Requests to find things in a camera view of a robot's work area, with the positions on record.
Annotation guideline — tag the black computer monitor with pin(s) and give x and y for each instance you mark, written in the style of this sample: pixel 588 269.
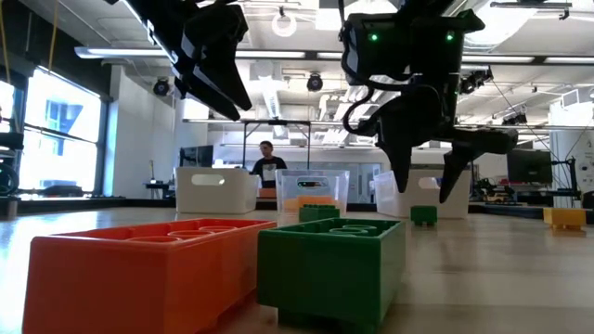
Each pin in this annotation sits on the black computer monitor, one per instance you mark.
pixel 529 167
pixel 197 157

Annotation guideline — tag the black metal gantry frame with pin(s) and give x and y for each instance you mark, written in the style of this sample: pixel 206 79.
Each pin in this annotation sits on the black metal gantry frame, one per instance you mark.
pixel 278 122

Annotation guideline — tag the person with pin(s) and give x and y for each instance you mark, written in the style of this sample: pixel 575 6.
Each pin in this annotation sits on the person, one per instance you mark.
pixel 268 167

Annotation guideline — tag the small orange-yellow building block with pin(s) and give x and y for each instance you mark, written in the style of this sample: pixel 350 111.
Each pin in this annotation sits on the small orange-yellow building block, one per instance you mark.
pixel 564 218

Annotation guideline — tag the black round ceiling fixture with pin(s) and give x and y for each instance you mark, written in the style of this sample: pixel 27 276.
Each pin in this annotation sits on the black round ceiling fixture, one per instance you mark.
pixel 161 87
pixel 314 82

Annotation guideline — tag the green building block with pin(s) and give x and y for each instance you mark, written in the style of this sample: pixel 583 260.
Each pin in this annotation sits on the green building block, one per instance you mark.
pixel 319 213
pixel 325 273
pixel 423 216

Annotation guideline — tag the red building block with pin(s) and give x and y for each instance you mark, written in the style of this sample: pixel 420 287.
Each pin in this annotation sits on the red building block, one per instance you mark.
pixel 139 278

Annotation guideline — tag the ceiling light strip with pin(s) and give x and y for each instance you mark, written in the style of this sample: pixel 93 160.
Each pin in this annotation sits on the ceiling light strip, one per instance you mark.
pixel 116 52
pixel 510 59

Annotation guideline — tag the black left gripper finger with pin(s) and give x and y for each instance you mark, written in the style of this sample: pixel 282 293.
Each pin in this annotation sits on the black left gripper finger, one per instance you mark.
pixel 218 42
pixel 199 90

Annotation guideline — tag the white plastic bin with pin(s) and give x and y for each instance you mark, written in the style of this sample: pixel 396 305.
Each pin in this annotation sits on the white plastic bin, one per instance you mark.
pixel 218 197
pixel 424 198

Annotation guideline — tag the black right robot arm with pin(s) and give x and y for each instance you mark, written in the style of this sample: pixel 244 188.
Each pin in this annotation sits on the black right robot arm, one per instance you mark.
pixel 394 51

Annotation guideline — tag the clear plastic bin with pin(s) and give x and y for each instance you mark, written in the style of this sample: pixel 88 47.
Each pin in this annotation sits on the clear plastic bin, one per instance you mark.
pixel 287 181

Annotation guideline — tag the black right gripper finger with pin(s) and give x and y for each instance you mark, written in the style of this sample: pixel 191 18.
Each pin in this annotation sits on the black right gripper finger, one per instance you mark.
pixel 400 160
pixel 457 167

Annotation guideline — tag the large window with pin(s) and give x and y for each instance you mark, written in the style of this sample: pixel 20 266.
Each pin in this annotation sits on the large window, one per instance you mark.
pixel 60 139

